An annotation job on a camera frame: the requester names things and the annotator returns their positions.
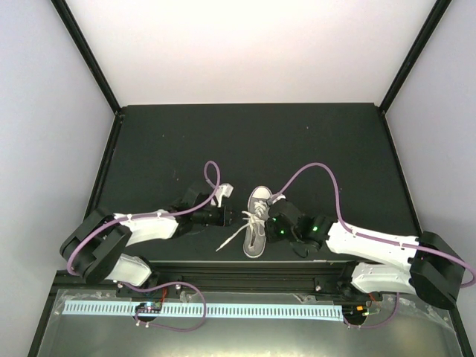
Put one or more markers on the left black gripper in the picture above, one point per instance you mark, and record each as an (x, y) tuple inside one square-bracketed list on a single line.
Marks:
[(224, 219)]

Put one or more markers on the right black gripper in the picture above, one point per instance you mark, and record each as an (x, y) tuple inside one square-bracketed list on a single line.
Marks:
[(271, 236)]

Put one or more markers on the white shoelace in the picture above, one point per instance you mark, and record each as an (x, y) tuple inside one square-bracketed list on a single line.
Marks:
[(254, 227)]

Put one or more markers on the grey canvas sneaker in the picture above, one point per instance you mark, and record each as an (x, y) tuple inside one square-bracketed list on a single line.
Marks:
[(259, 193)]

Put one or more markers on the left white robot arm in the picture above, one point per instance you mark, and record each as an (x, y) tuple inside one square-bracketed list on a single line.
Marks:
[(95, 250)]

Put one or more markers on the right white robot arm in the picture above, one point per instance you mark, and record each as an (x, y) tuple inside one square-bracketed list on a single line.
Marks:
[(424, 265)]

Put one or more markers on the right small circuit board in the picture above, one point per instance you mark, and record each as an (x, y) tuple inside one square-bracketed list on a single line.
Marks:
[(355, 311)]

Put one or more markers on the small green circuit board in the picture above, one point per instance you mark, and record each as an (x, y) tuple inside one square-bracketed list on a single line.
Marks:
[(148, 307)]

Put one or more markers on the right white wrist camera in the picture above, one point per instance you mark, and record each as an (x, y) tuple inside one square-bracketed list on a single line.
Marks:
[(275, 198)]

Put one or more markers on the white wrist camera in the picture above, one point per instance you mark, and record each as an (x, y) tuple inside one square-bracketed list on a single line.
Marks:
[(275, 198), (224, 191)]

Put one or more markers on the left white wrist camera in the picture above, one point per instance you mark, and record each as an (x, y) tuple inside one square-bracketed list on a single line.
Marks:
[(224, 191)]

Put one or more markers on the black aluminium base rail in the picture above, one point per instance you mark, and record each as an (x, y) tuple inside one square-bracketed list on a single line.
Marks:
[(329, 280)]

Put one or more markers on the light blue slotted cable duct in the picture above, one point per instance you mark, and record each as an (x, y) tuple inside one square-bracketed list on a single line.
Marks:
[(208, 310)]

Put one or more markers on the left black frame post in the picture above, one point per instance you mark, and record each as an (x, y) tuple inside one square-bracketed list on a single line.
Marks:
[(76, 34)]

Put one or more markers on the black frame post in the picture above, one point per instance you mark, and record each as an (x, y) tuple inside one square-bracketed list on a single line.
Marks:
[(429, 26), (76, 34)]

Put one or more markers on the right black frame post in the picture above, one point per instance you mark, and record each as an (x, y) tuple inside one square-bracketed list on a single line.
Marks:
[(429, 26)]

